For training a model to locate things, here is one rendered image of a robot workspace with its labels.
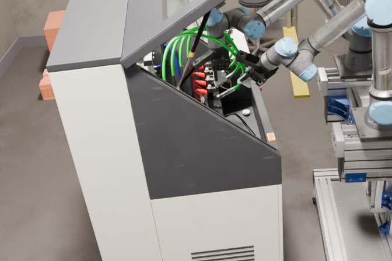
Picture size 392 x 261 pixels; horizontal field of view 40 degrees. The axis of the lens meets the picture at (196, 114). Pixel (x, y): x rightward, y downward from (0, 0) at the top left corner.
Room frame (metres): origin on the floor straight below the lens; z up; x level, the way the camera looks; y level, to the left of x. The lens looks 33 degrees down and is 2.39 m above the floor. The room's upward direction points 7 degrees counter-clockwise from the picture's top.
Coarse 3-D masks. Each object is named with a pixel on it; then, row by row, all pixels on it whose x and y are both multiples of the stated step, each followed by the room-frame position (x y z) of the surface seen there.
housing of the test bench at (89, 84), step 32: (96, 0) 2.39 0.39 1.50; (64, 32) 2.07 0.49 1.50; (96, 32) 2.04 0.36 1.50; (64, 64) 1.79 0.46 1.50; (96, 64) 1.79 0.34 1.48; (64, 96) 1.79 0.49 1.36; (96, 96) 1.79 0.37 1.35; (128, 96) 1.79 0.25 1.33; (64, 128) 1.79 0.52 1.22; (96, 128) 1.79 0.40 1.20; (128, 128) 1.79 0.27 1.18; (96, 160) 1.79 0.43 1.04; (128, 160) 1.79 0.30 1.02; (96, 192) 1.79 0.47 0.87; (128, 192) 1.79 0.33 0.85; (96, 224) 1.79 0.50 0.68; (128, 224) 1.79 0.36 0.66; (128, 256) 1.79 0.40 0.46; (160, 256) 1.79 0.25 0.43
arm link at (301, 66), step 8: (296, 56) 1.80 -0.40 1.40; (304, 56) 1.83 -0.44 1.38; (312, 56) 1.86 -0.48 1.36; (288, 64) 1.80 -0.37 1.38; (296, 64) 1.79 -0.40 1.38; (304, 64) 1.79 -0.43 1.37; (312, 64) 1.80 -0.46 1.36; (296, 72) 1.79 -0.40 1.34; (304, 72) 1.78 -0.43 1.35; (312, 72) 1.78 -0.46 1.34; (304, 80) 1.78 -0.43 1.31
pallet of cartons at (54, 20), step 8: (48, 16) 4.87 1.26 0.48; (56, 16) 4.84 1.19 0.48; (48, 24) 4.67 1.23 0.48; (56, 24) 4.65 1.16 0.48; (48, 32) 4.57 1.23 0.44; (56, 32) 4.58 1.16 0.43; (48, 40) 4.57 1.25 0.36; (48, 80) 4.20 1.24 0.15; (40, 88) 4.14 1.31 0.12; (48, 88) 4.14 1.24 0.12; (48, 96) 4.14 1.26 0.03
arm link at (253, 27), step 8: (280, 0) 2.11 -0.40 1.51; (288, 0) 2.11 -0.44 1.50; (296, 0) 2.12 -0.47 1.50; (264, 8) 2.10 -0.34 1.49; (272, 8) 2.08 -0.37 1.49; (280, 8) 2.09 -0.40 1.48; (288, 8) 2.10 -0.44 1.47; (240, 16) 2.11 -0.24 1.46; (248, 16) 2.10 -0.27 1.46; (256, 16) 2.06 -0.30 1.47; (264, 16) 2.06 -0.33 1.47; (272, 16) 2.07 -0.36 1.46; (280, 16) 2.09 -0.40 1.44; (240, 24) 2.07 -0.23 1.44; (248, 24) 2.03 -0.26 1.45; (256, 24) 2.01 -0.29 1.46; (264, 24) 2.05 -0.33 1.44; (248, 32) 2.01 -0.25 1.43; (256, 32) 2.01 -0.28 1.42
